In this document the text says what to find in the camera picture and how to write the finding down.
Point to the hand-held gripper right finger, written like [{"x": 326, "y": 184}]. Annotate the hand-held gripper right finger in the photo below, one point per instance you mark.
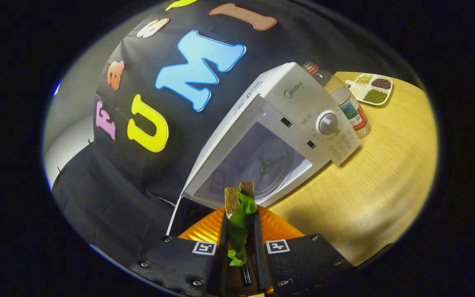
[{"x": 259, "y": 255}]

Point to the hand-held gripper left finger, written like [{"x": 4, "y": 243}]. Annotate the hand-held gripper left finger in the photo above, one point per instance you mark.
[{"x": 223, "y": 247}]

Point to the sandwich with green lettuce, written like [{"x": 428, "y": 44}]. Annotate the sandwich with green lettuce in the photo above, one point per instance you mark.
[{"x": 239, "y": 222}]

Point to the white microwave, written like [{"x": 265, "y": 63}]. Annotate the white microwave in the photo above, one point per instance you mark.
[{"x": 303, "y": 107}]

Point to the glass turntable plate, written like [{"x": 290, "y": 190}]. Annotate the glass turntable plate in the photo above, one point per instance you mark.
[{"x": 278, "y": 173}]

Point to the clear bottle with red label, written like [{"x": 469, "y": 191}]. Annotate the clear bottle with red label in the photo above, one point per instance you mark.
[{"x": 346, "y": 103}]

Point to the white divided dish with beans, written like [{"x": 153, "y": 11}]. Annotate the white divided dish with beans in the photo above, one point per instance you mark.
[{"x": 371, "y": 88}]

